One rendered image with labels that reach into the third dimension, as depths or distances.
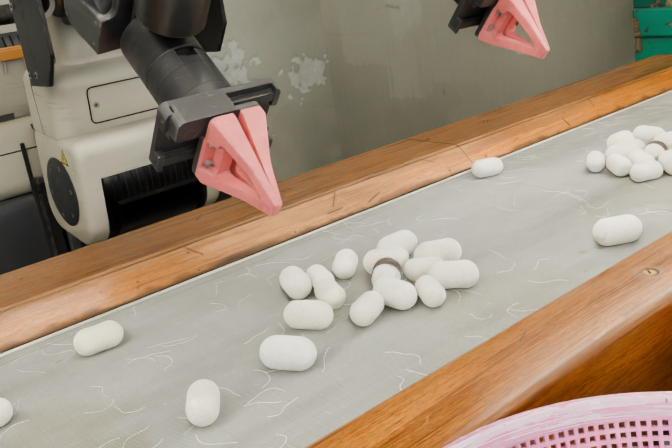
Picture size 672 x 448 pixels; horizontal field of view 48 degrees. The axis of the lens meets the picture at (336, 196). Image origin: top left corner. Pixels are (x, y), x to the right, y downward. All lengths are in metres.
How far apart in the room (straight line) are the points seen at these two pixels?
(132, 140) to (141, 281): 0.49
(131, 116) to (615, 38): 1.52
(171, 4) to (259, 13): 2.39
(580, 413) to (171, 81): 0.39
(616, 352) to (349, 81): 2.71
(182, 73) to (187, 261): 0.17
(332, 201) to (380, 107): 2.25
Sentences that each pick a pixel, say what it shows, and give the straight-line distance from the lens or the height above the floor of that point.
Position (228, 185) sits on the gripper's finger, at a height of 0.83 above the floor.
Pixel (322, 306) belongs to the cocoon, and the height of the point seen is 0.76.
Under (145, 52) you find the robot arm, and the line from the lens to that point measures 0.64.
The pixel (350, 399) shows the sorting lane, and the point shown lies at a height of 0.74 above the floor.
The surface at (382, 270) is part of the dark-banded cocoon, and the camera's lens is 0.56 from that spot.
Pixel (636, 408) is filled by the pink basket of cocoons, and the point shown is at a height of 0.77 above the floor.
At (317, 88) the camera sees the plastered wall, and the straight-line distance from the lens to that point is 3.15.
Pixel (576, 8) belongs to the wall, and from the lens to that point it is 2.37.
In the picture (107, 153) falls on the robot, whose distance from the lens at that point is 1.11.
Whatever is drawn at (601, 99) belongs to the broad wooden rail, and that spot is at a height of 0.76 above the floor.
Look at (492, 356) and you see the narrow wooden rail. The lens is 0.43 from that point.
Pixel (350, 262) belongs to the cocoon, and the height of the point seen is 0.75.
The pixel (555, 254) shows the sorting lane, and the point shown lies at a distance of 0.62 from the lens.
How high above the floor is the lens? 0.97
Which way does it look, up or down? 16 degrees down
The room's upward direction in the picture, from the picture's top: 9 degrees counter-clockwise
